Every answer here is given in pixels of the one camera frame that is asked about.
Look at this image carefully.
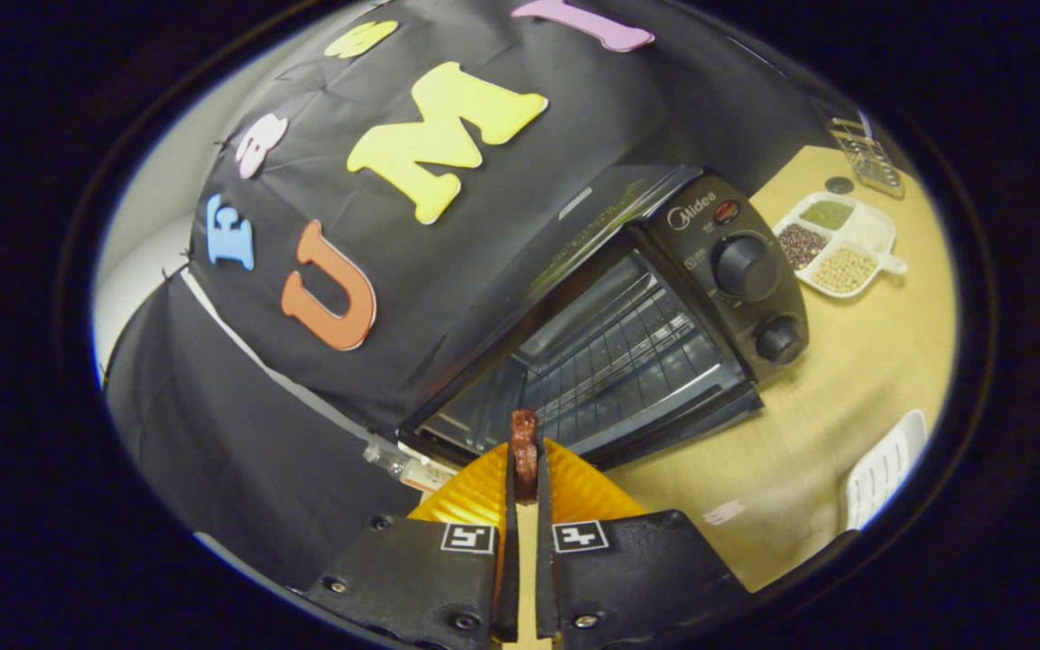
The white rectangular plate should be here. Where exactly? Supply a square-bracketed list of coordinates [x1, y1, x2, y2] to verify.
[840, 411, 929, 532]

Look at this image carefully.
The brown meat piece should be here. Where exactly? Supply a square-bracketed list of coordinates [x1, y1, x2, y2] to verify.
[509, 409, 541, 504]

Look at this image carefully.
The clear glass bottle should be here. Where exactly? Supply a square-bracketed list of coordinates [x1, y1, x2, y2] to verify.
[362, 435, 458, 493]

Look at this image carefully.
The white divided bean dish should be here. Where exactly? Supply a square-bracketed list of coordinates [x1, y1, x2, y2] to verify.
[773, 191, 909, 299]

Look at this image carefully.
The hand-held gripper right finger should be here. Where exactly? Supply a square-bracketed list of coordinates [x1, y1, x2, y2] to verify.
[534, 440, 751, 650]

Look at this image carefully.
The metal wire utensil holder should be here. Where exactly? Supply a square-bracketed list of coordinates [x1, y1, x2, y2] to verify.
[827, 116, 906, 200]

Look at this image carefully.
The black toaster oven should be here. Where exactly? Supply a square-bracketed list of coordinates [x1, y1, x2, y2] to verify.
[398, 162, 812, 472]

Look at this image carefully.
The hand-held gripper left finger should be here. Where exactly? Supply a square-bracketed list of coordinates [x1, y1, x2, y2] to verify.
[303, 440, 521, 650]

